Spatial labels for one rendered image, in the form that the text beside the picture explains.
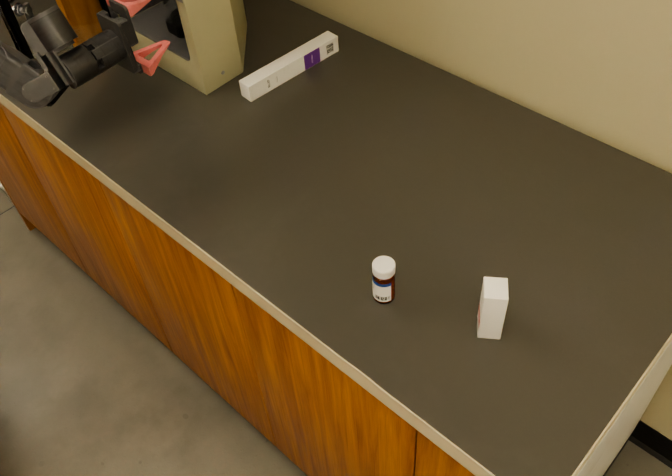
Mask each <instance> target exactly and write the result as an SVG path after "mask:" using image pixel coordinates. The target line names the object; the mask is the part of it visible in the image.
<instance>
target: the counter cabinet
mask: <svg viewBox="0 0 672 476"><path fill-rule="evenodd" d="M0 182H1V183H2V185H3V187H4V188H5V190H6V192H7V194H8V195H9V197H10V199H11V201H12V202H13V204H14V206H15V207H16V209H17V211H18V213H19V214H20V216H21V218H22V220H23V221H24V223H25V225H26V226H27V228H28V229H29V230H30V231H31V230H33V229H34V228H37V229H38V230H39V231H40V232H42V233H43V234H44V235H45V236H46V237H47V238H48V239H49V240H50V241H51V242H52V243H54V244H55V245H56V246H57V247H58V248H59V249H60V250H61V251H62V252H63V253H65V254H66V255H67V256H68V257H69V258H70V259H71V260H72V261H73V262H74V263H75V264H77V265H78V266H79V267H80V268H81V269H82V270H83V271H84V272H85V273H86V274H87V275H89V276H90V277H91V278H92V279H93V280H94V281H95V282H96V283H97V284H98V285H100V286H101V287H102V288H103V289H104V290H105V291H106V292H107V293H108V294H109V295H110V296H112V297H113V298H114V299H115V300H116V301H117V302H118V303H119V304H120V305H121V306H122V307H124V308H125V309H126V310H127V311H128V312H129V313H130V314H131V315H132V316H133V317H135V318H136V319H137V320H138V321H139V322H140V323H141V324H142V325H143V326H144V327H145V328H147V329H148V330H149V331H150V332H151V333H152V334H153V335H154V336H155V337H156V338H158V339H159V340H160V341H161V342H162V343H163V344H164V345H165V346H166V347H167V348H168V349H170V350H171V351H172V352H173V353H174V354H175V355H176V356H177V357H178V358H179V359H180V360H182V361H183V362H184V363H185V364H186V365H187V366H188V367H189V368H190V369H191V370H193V371H194V372H195V373H196V374H197V375H198V376H199V377H200V378H201V379H202V380H203V381H205V382H206V383H207V384H208V385H209V386H210V387H211V388H212V389H213V390H214V391H215V392H217V393H218V394H219V395H220V396H221V397H222V398H223V399H224V400H225V401H226V402H228V403H229V404H230V405H231V406H232V407H233V408H234V409H235V410H236V411H237V412H238V413H240V414H241V415H242V416H243V417H244V418H245V419H246V420H247V421H248V422H249V423H250V424H252V425H253V426H254V427H255V428H256V429H257V430H258V431H259V432H260V433H261V434H263V435H264V436H265V437H266V438H267V439H268V440H269V441H270V442H271V443H272V444H273V445H275V446H276V447H277V448H278V449H279V450H280V451H281V452H282V453H283V454H284V455H286V456H287V457H288V458H289V459H290V460H291V461H292V462H293V463H294V464H295V465H296V466H298V467H299V468H300V469H301V470H302V471H303V472H304V473H305V474H306V475H307V476H475V475H474V474H472V473H471V472H470V471H469V470H467V469H466V468H465V467H464V466H462V465H461V464H460V463H458V462H457V461H456V460H455V459H453V458H452V457H451V456H450V455H448V454H447V453H446V452H444V451H443V450H442V449H441V448H439V447H438V446H437V445H435V444H434V443H433V442H432V441H430V440H429V439H428V438H427V437H425V436H424V435H423V434H421V433H420V432H419V431H418V430H416V429H415V428H414V427H413V426H411V425H410V424H409V423H407V422H406V421H405V420H404V419H402V418H401V417H400V416H399V415H397V414H396V413H395V412H393V411H392V410H391V409H390V408H388V407H387V406H386V405H384V404H383V403H382V402H381V401H379V400H378V399H377V398H376V397H374V396H373V395H372V394H371V393H369V392H368V391H367V390H365V389H364V388H363V387H362V386H360V385H359V384H358V383H356V382H355V381H354V380H353V379H351V378H350V377H349V376H348V375H346V374H345V373H344V372H342V371H341V370H340V369H339V368H337V367H336V366H335V365H334V364H332V363H331V362H330V361H328V360H327V359H326V358H325V357H323V356H322V355H321V354H319V353H318V352H317V351H316V350H314V349H313V348H312V347H311V346H309V345H308V344H307V343H305V342H304V341H303V340H302V339H300V338H299V337H298V336H297V335H295V334H294V333H293V332H291V331H290V330H289V329H288V328H286V327H285V326H284V325H283V324H281V323H280V322H279V321H277V320H276V319H275V318H274V317H272V316H271V315H270V314H269V313H267V312H266V311H265V310H263V309H262V308H261V307H260V306H258V305H257V304H256V303H254V302H253V301H252V300H251V299H249V298H248V297H247V296H246V295H244V294H243V293H242V292H240V291H239V290H238V289H237V288H235V287H234V286H233V285H232V284H230V283H229V282H228V281H226V280H225V279H224V278H223V277H221V276H220V275H219V274H218V273H216V272H215V271H214V270H212V269H211V268H210V267H209V266H207V265H206V264H205V263H203V262H202V261H201V260H200V259H198V258H197V257H196V256H195V255H193V254H192V253H191V252H189V251H188V250H187V249H186V248H184V247H183V246H182V245H181V244H179V243H178V242H177V241H175V240H174V239H173V238H172V237H170V236H169V235H168V234H167V233H165V232H164V231H163V230H161V229H160V228H159V227H158V226H156V225H155V224H154V223H153V222H151V221H150V220H149V219H147V218H146V217H145V216H144V215H142V214H141V213H140V212H139V211H137V210H136V209H135V208H133V207H132V206H131V205H130V204H128V203H127V202H126V201H124V200H123V199H122V198H121V197H119V196H118V195H117V194H116V193H114V192H113V191H112V190H110V189H109V188H108V187H107V186H105V185H104V184H103V183H102V182H100V181H99V180H98V179H96V178H95V177H94V176H93V175H91V174H90V173H89V172H88V171H86V170H85V169H84V168H82V167H81V166H80V165H79V164H77V163H76V162H75V161H74V160H72V159H71V158H70V157H68V156H67V155H66V154H65V153H63V152H62V151H61V150H59V149H58V148H57V147H56V146H54V145H53V144H52V143H51V142H49V141H48V140H47V139H45V138H44V137H43V136H42V135H40V134H39V133H38V132H37V131H35V130H34V129H33V128H31V127H30V126H29V125H28V124H26V123H25V122H24V121H23V120H21V119H20V118H19V117H17V116H16V115H15V114H14V113H12V112H11V111H10V110H9V109H7V108H6V107H5V106H3V105H2V104H1V103H0ZM671 365H672V340H671V342H670V343H669V345H668V346H667V347H666V349H665V350H664V352H663V353H662V355H661V356H660V357H659V359H658V360H657V362H656V363H655V365H654V366H653V367H652V369H651V370H650V372H649V373H648V374H647V376H646V377H645V379H644V380H643V382H642V383H641V384H640V386H639V387H638V389H637V390H636V392H635V393H634V394H633V396H632V397H631V399H630V400H629V402H628V403H627V404H626V406H625V407H624V409H623V410H622V412H621V413H620V414H619V416H618V417H617V419H616V420H615V422H614V423H613V424H612V426H611V427H610V429H609V430H608V432H607V433H606V434H605V436H604V437H603V439H602V440H601V442H600V443H599V444H598V446H597V447H596V449H595V450H594V452H593V453H592V454H591V456H590V457H589V459H588V460H587V462H586V463H585V464H584V466H583V467H582V469H581V470H580V472H579V473H578V474H577V476H605V474H606V473H607V471H608V470H609V468H610V467H611V465H612V464H613V462H614V461H615V459H616V458H617V457H618V455H619V454H620V452H621V451H622V449H623V448H624V446H625V445H626V443H627V441H628V439H629V438H630V436H631V434H632V433H633V431H634V429H635V427H636V426H637V424H638V422H639V420H640V419H641V417H642V415H643V413H644V412H645V410H646V408H647V407H648V405H649V403H650V401H651V400H652V398H653V396H654V394H655V393H656V391H657V389H658V388H659V386H660V384H661V382H662V381H663V379H664V377H665V375H666V374H667V372H668V370H669V368H670V367H671Z"/></svg>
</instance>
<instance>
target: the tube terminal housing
mask: <svg viewBox="0 0 672 476"><path fill-rule="evenodd" d="M176 3H177V7H178V11H179V15H180V19H181V23H182V27H183V31H184V35H185V39H186V43H187V47H188V51H189V55H190V60H189V61H186V60H185V59H183V58H181V57H179V56H178V55H176V54H174V53H172V52H171V51H169V50H167V49H166V51H165V52H164V54H163V56H162V58H161V60H160V62H159V64H158V66H159V67H161V68H162V69H164V70H166V71H167V72H169V73H171V74H172V75H174V76H176V77H177V78H179V79H181V80H182V81H184V82H186V83H187V84H189V85H191V86H192V87H194V88H196V89H197V90H199V91H201V92H202V93H204V94H206V95H208V94H209V93H211V92H213V91H214V90H216V89H217V88H219V87H220V86H222V85H224V84H225V83H227V82H228V81H230V80H231V79H233V78H235V77H236V76H238V75H239V74H241V73H243V69H244V57H245V46H246V34H247V20H246V15H245V9H244V3H243V0H183V3H181V2H179V1H177V0H176ZM135 33H136V36H137V39H138V42H139V43H138V44H136V45H134V46H133V47H131V48H132V51H137V50H139V49H142V48H144V47H147V46H149V45H152V44H154V43H155V42H153V41H152V40H150V39H148V38H146V37H145V36H143V35H141V34H139V33H138V32H136V31H135Z"/></svg>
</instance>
